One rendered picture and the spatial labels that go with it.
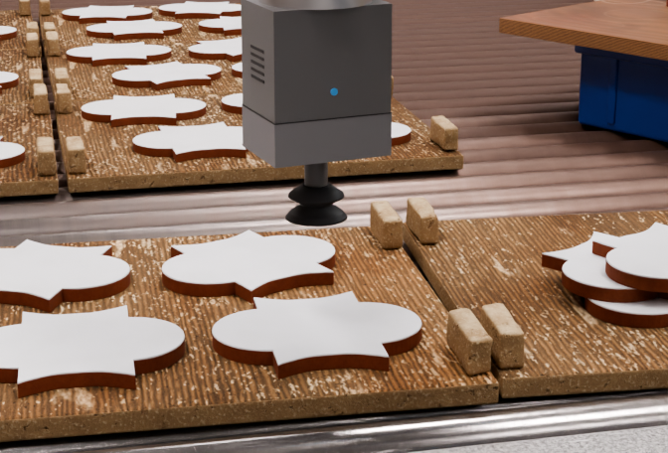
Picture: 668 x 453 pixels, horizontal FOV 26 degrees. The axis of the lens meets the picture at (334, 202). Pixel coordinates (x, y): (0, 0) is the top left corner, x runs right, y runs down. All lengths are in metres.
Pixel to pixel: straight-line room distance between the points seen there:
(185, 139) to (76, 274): 0.43
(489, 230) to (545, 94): 0.64
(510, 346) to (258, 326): 0.18
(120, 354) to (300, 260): 0.22
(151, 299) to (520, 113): 0.81
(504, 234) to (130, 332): 0.39
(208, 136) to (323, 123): 0.62
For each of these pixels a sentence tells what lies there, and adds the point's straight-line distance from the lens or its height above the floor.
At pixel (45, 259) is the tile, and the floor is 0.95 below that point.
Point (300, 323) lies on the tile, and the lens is 1.03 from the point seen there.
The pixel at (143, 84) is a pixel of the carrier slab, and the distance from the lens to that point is 1.85.
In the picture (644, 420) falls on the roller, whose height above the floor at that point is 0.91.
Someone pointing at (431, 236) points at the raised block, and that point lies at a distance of 1.23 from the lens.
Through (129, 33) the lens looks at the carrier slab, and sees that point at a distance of 2.19.
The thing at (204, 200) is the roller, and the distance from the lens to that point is 1.43.
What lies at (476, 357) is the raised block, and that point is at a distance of 0.97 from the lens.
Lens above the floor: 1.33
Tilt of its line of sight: 17 degrees down
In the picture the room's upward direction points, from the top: straight up
